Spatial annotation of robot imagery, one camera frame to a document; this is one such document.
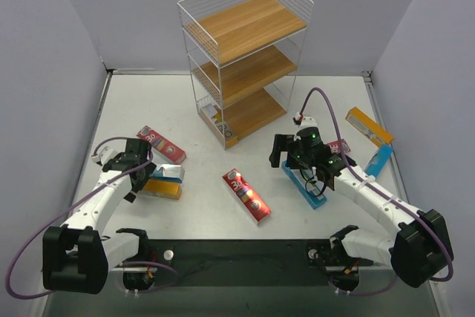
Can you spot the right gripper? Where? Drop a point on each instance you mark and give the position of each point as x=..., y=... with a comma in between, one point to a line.
x=282, y=145

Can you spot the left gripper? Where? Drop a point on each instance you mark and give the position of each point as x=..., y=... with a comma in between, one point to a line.
x=139, y=178

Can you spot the orange toothpaste box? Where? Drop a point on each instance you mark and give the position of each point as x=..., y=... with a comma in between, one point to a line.
x=163, y=189
x=368, y=127
x=220, y=124

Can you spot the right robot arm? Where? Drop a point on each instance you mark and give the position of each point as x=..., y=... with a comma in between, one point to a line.
x=414, y=243

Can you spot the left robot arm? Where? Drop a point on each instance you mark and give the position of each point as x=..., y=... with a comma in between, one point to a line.
x=75, y=256

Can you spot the red toothpaste box left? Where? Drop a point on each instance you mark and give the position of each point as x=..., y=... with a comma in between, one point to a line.
x=170, y=152

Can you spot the red toothpaste box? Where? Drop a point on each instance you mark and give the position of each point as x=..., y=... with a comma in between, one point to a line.
x=336, y=147
x=170, y=152
x=247, y=197

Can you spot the silver blue toothpaste box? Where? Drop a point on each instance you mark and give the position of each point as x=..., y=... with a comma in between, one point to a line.
x=168, y=173

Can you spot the teal toothpaste box with label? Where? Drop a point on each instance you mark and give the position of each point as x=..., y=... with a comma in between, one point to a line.
x=306, y=185

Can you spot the red toothpaste box right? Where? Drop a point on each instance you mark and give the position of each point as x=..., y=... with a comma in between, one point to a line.
x=336, y=147

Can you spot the red toothpaste box centre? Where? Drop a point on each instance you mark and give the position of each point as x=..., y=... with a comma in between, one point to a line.
x=247, y=197

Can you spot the light blue toothpaste box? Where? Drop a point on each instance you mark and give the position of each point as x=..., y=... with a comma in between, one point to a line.
x=378, y=161

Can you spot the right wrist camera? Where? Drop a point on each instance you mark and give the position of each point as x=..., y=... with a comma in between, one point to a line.
x=302, y=121

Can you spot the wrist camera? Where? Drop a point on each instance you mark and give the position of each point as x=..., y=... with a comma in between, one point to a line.
x=302, y=121
x=104, y=155

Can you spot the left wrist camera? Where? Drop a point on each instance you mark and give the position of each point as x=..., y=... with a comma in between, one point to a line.
x=104, y=155

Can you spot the white wire wooden shelf rack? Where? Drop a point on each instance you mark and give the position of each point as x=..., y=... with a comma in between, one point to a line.
x=244, y=56

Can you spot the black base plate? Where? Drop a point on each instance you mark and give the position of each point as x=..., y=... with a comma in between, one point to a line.
x=243, y=263

